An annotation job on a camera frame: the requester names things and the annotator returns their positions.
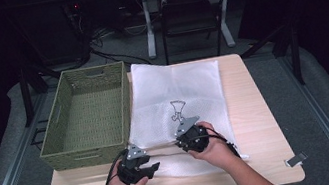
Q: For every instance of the dark equipment with red light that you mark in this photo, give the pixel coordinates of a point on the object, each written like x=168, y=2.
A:
x=76, y=29

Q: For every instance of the grey table clip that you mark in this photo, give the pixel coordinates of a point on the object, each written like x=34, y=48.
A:
x=295, y=159

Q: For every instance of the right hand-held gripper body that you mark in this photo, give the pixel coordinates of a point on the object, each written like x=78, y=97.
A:
x=192, y=138

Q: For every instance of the black metal stand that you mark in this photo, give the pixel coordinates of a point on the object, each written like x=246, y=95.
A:
x=286, y=45
x=29, y=91

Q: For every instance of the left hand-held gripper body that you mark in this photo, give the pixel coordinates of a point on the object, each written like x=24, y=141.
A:
x=133, y=170

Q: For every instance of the green woven basket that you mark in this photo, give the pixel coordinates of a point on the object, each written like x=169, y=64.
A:
x=92, y=118

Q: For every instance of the person's right hand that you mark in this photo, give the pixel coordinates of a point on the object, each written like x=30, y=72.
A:
x=218, y=151

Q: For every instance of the white mesh laundry bag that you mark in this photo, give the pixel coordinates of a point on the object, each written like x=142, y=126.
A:
x=178, y=83

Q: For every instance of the black folding chair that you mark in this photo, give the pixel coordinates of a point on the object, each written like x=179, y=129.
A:
x=190, y=13

